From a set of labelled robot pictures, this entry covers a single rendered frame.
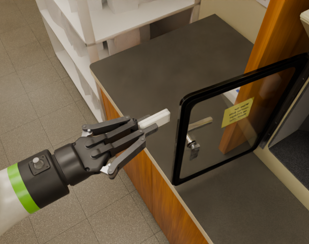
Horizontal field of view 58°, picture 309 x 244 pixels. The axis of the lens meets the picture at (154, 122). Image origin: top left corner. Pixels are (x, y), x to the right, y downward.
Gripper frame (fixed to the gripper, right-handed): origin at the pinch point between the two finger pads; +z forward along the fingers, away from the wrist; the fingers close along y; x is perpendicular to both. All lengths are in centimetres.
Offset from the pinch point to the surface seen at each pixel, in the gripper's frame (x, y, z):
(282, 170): 31, -17, 36
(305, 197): 33, -27, 36
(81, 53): 76, 120, 18
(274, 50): -6.3, -1.4, 30.2
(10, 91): 129, 171, -36
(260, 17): 25, 39, 79
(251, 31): 34, 41, 79
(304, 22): -19.2, -7.7, 24.4
